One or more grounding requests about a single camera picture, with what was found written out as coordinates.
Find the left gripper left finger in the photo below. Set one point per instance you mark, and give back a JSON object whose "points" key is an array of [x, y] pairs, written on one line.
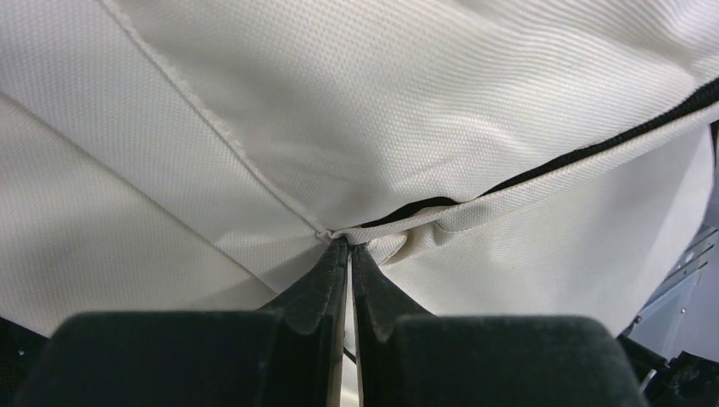
{"points": [[289, 352]]}

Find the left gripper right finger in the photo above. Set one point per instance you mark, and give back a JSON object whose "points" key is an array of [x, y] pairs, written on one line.
{"points": [[407, 356]]}

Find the beige student backpack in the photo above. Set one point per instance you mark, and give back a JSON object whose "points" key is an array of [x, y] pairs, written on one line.
{"points": [[497, 158]]}

